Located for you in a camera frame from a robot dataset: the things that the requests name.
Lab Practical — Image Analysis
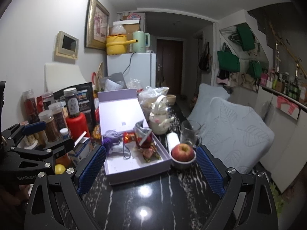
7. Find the yellow enamel pot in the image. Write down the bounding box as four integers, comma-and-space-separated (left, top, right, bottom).
106, 34, 138, 56

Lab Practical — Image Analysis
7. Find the cream rabbit water bottle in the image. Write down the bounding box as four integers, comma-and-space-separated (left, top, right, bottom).
149, 95, 175, 136

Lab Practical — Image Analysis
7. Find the brown nut snack bag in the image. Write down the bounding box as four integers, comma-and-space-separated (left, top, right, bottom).
137, 145, 161, 163

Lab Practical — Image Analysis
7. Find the red gold snack packet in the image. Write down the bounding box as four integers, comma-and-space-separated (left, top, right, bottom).
123, 132, 135, 144

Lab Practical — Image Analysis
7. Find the green tote bag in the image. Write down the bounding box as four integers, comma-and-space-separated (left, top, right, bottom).
217, 43, 240, 73

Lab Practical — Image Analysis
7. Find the dark lidded spice jar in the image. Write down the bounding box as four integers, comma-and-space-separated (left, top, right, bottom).
64, 87, 80, 118

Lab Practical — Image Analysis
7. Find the framed picture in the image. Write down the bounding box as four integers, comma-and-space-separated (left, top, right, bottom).
85, 0, 110, 50

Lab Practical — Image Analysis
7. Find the red apple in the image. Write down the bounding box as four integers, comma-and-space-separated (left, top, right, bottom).
171, 143, 195, 162

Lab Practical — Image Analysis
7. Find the wall intercom panel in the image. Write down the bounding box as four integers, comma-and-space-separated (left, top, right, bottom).
55, 31, 79, 60

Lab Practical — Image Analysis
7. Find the white paper roll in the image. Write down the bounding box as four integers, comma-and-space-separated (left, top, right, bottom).
167, 132, 180, 153

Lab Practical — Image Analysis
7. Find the small metal bowl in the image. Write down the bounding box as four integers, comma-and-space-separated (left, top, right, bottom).
171, 151, 196, 170

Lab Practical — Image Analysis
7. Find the red plastic container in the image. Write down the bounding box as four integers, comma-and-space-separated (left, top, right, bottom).
66, 113, 91, 140

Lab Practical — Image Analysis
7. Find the lilac open gift box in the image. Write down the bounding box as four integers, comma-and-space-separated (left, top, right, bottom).
98, 89, 171, 185

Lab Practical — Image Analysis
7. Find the plastic bag of snacks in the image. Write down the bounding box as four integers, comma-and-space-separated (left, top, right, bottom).
138, 86, 169, 112

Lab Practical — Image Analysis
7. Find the purple tassel pouch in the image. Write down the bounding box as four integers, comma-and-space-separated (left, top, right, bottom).
102, 130, 122, 155

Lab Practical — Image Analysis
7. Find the blue white medicine box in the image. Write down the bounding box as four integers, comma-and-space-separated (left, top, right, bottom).
68, 137, 94, 166

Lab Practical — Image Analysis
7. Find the white cabinet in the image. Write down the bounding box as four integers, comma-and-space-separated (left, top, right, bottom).
254, 87, 306, 192

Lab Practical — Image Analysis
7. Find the front leaf pattern cushion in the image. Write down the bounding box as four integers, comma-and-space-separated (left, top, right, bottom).
188, 97, 275, 174

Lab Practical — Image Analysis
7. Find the silver foil snack packet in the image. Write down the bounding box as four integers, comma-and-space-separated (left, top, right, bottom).
134, 121, 152, 139

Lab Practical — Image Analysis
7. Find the glass mug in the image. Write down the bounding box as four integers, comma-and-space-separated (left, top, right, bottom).
180, 120, 202, 149

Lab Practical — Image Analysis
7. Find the rear leaf pattern cushion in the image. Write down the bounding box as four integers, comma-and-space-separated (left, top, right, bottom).
188, 84, 230, 124

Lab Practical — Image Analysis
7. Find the white printed snack bag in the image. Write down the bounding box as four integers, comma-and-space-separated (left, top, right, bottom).
109, 143, 129, 155

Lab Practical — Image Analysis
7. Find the mint green kettle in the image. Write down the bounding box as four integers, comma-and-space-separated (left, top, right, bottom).
132, 31, 150, 53

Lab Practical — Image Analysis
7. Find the leaf pattern cushion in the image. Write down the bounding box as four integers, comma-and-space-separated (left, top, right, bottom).
188, 97, 275, 174
188, 84, 230, 124

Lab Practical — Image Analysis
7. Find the white fridge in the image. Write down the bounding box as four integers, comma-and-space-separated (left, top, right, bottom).
107, 53, 156, 88

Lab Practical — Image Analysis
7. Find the yellow lemon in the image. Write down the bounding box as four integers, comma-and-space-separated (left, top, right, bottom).
55, 164, 66, 174

